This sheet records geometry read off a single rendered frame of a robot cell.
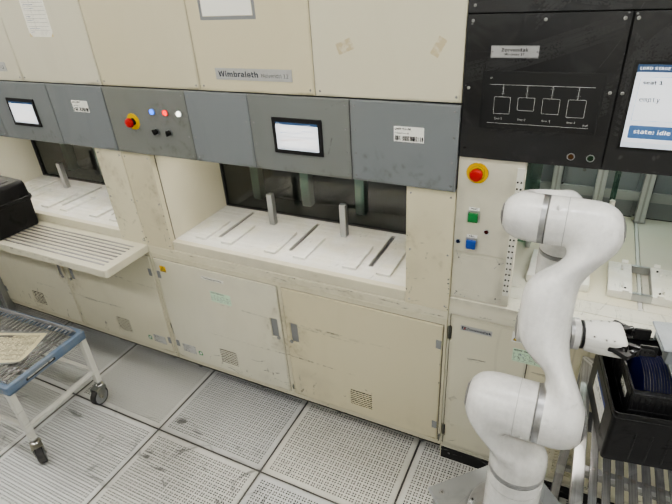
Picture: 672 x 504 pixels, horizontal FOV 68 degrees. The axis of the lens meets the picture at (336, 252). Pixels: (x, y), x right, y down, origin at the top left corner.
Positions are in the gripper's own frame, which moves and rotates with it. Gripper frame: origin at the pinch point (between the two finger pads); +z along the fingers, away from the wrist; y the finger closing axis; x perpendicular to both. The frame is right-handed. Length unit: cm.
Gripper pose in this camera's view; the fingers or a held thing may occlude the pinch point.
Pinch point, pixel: (646, 342)
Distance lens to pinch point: 152.2
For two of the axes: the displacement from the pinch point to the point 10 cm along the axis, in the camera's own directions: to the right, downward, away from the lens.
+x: -0.5, -8.7, -4.9
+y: -2.8, 4.8, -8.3
